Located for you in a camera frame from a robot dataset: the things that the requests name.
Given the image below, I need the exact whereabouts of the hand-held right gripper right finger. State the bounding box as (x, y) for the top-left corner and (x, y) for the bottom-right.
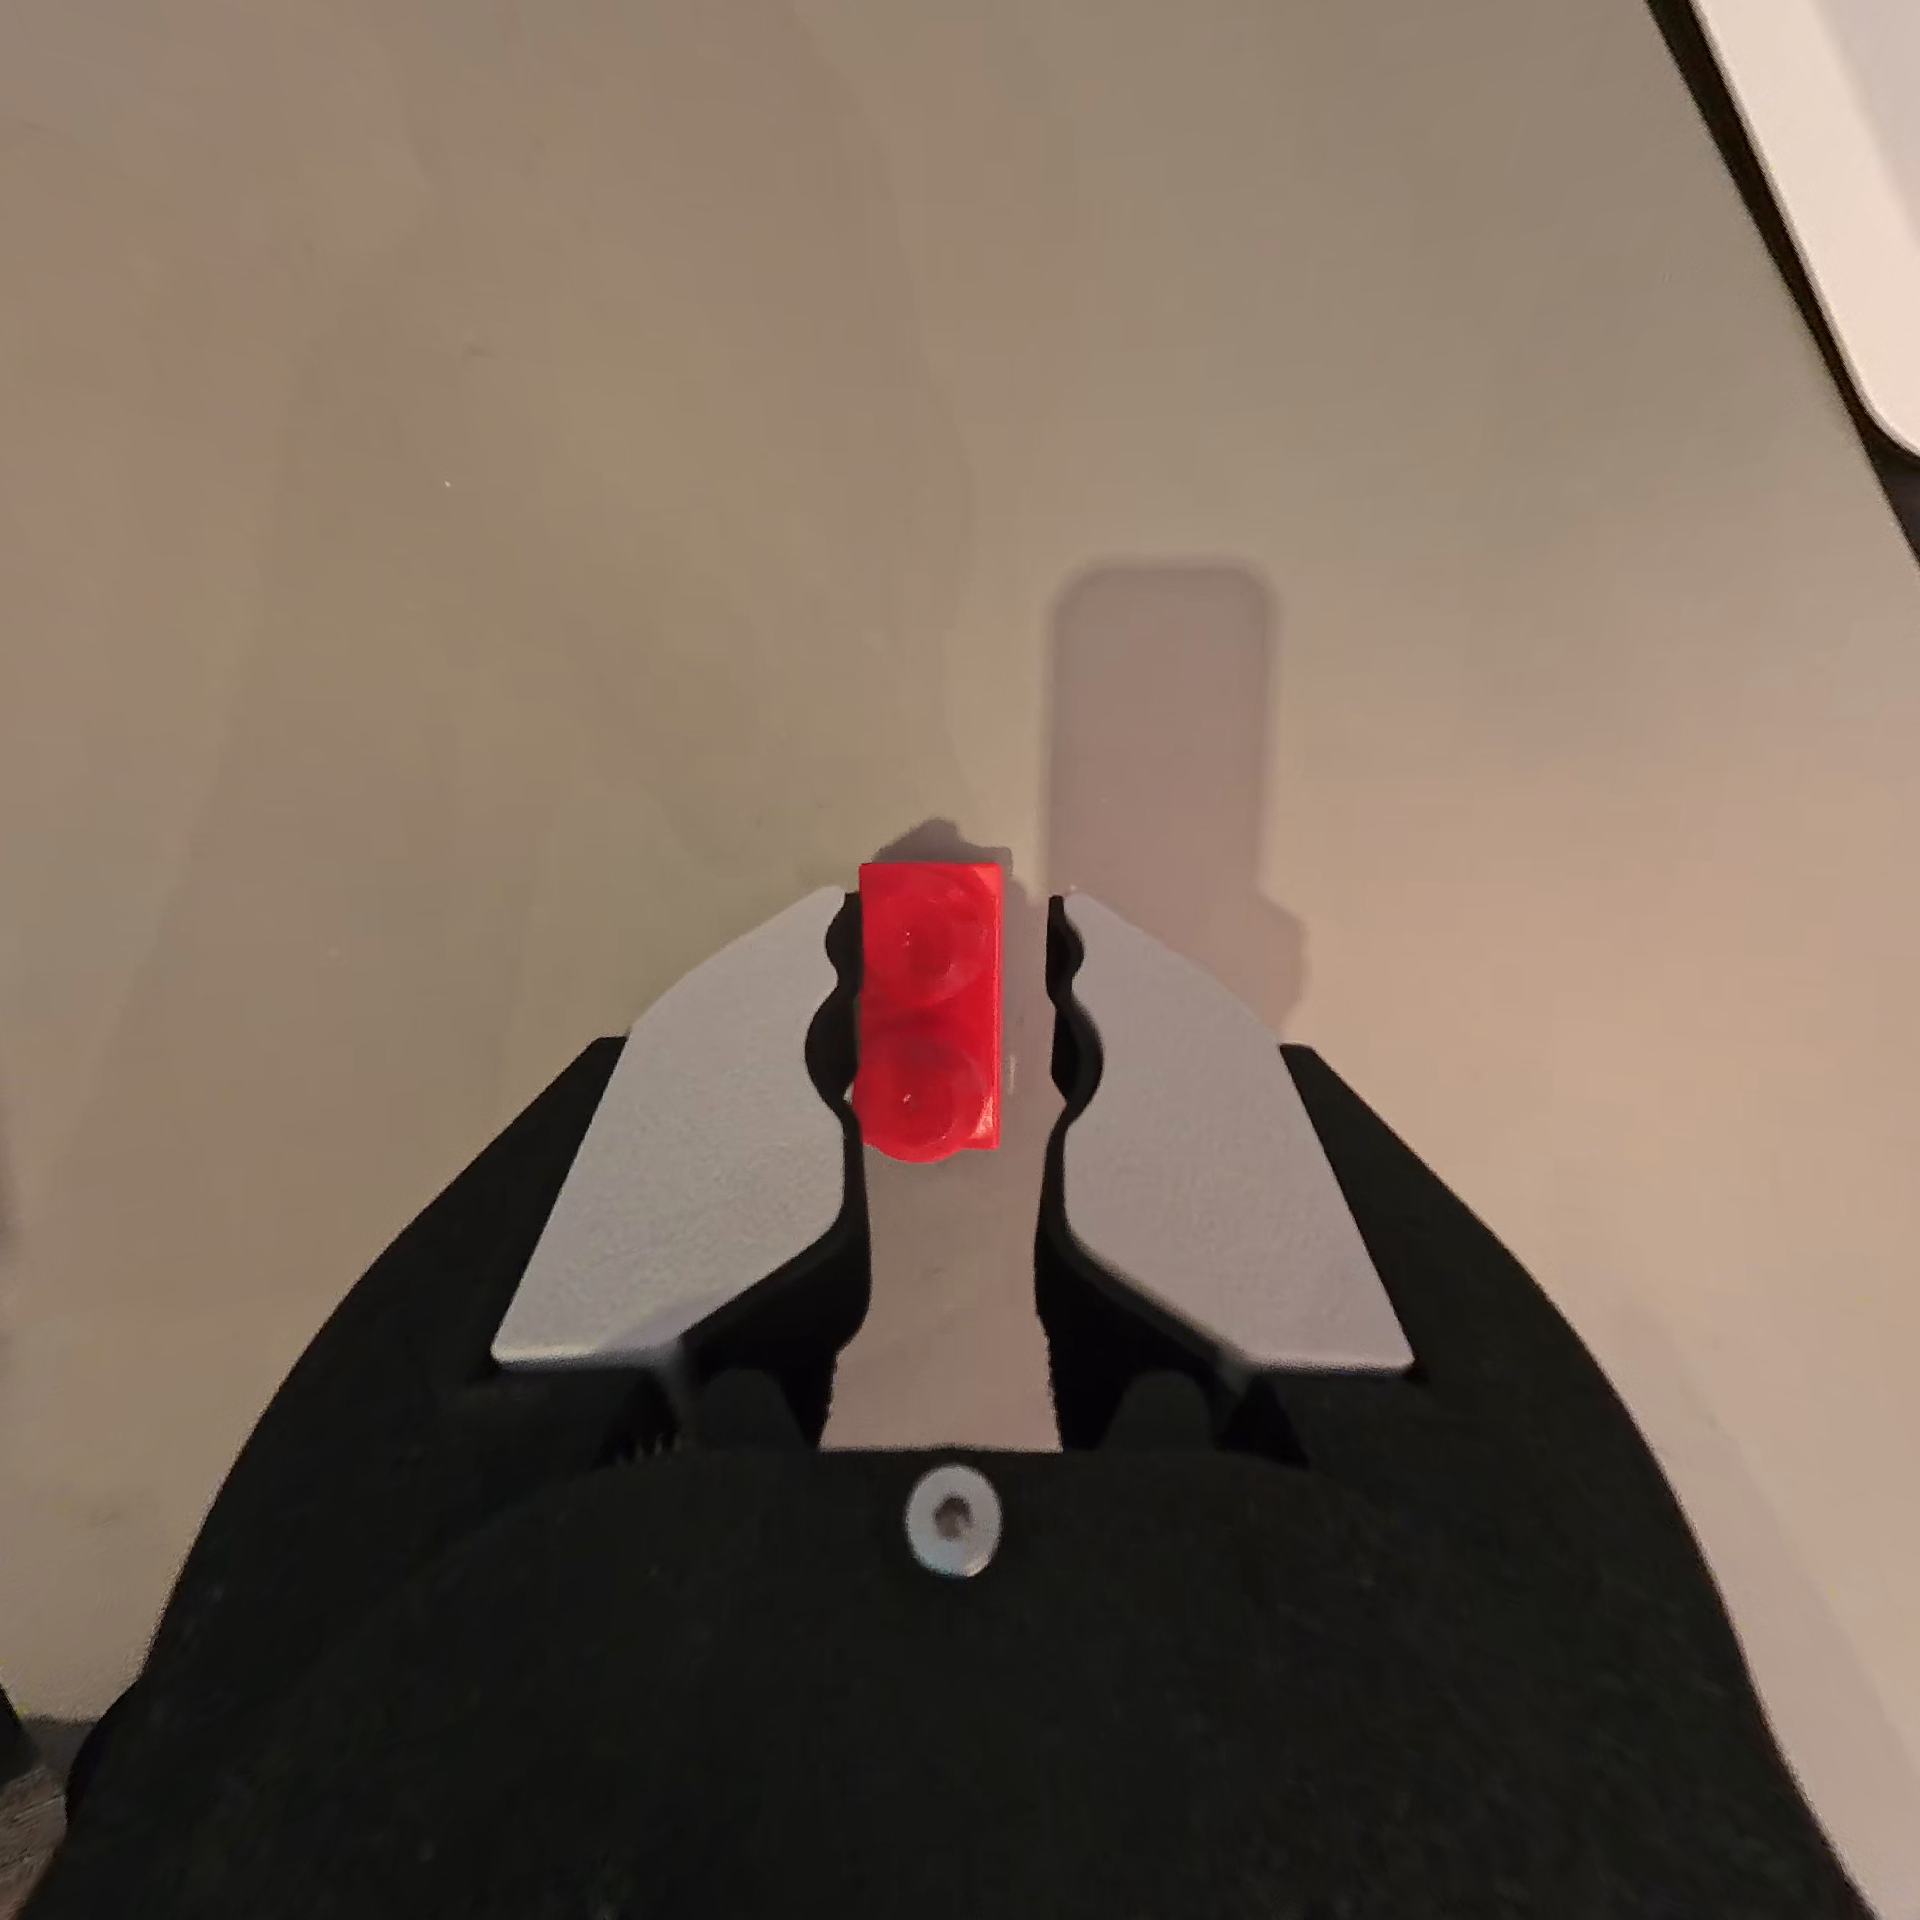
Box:
(1030, 893), (1415, 1433)

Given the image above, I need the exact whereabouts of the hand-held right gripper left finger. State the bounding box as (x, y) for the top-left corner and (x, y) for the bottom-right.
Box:
(490, 886), (873, 1426)

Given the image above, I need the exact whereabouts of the red two-stud toy block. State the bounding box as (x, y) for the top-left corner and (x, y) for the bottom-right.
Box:
(854, 859), (1002, 1169)

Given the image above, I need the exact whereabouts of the grey desk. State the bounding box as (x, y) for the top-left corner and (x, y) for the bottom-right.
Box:
(0, 0), (1920, 1894)

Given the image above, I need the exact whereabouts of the instruction sheet on stand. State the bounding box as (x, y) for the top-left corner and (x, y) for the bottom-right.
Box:
(1687, 0), (1920, 456)

